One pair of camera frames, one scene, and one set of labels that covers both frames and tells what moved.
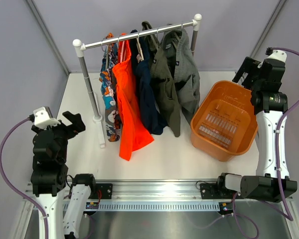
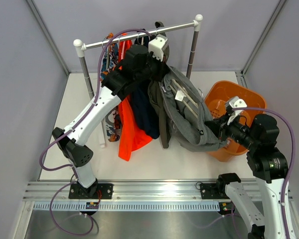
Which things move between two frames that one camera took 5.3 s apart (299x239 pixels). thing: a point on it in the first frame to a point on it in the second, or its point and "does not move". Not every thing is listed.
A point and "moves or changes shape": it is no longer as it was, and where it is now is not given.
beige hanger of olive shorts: [155, 42] moves or changes shape
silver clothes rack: [77, 44] does not move
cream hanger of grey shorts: [173, 42] to [189, 96]
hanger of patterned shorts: [106, 52] does not move
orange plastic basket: [224, 123] does not move
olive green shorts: [161, 74] to [155, 94]
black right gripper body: [253, 67] to [225, 131]
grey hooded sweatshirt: [179, 64] to [186, 114]
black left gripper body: [63, 132] to [154, 65]
